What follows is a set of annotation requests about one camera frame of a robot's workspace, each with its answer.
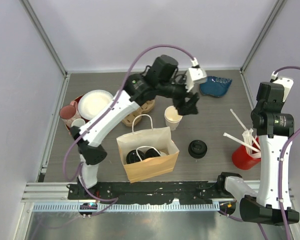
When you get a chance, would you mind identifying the white paper plate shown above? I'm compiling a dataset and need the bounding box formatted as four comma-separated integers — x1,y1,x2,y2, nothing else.
78,89,113,120

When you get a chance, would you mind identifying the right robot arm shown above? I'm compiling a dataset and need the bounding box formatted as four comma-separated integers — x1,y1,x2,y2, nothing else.
215,78,300,226

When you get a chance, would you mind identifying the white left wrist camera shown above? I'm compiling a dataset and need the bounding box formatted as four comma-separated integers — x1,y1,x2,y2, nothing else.
185,57,208,93

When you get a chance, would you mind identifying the dark red round tray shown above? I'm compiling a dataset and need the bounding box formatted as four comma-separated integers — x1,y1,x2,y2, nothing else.
64,95,88,131

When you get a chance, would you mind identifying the brown paper takeout bag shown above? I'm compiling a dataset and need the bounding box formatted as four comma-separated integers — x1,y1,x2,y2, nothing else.
116,118,180,183

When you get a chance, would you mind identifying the stack of black cup lids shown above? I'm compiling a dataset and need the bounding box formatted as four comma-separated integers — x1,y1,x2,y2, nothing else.
188,139,208,159

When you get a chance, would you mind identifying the black cup lid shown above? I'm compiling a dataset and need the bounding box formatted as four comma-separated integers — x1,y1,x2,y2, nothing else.
126,150,141,164
144,148,161,159

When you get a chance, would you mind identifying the red cup of straws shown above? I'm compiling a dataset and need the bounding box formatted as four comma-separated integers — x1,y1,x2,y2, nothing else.
231,128,261,170

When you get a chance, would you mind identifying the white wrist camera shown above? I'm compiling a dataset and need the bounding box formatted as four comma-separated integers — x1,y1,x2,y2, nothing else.
185,57,208,93
270,71,294,103

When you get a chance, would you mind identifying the white paper-wrapped straw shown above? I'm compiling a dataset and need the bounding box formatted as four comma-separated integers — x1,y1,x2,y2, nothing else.
223,132,252,148
230,108,248,131

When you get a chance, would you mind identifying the white and pink ceramic mug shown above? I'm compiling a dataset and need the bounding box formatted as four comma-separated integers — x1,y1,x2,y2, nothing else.
71,118,86,128

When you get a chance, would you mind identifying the blue ceramic dish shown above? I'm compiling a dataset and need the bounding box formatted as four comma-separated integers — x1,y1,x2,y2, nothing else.
199,76,233,98

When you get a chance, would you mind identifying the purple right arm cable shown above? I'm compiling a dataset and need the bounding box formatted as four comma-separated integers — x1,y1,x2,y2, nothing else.
218,65,300,240

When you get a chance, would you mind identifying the pink glass mug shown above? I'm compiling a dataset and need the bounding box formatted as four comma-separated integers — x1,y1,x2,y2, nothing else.
59,100,82,130

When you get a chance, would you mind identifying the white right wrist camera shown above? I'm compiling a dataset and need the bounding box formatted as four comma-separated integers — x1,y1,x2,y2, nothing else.
270,71,294,103

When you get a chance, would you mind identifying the brown cardboard cup carrier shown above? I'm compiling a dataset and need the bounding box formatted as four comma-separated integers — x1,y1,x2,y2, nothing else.
121,100,155,127

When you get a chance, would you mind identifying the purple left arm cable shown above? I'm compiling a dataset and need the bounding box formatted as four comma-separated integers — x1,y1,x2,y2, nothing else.
63,44,198,218

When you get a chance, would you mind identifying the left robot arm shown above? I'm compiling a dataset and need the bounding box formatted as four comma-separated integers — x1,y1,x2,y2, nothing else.
70,54,207,200

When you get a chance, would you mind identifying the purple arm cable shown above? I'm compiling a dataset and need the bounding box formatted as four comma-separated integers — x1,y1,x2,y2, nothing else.
63,44,198,218
218,65,300,240

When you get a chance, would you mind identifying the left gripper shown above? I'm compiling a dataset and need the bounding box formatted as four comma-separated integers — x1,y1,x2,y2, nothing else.
156,73,199,115

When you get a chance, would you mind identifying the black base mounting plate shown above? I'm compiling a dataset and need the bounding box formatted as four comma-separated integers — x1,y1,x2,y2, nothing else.
66,181,233,205

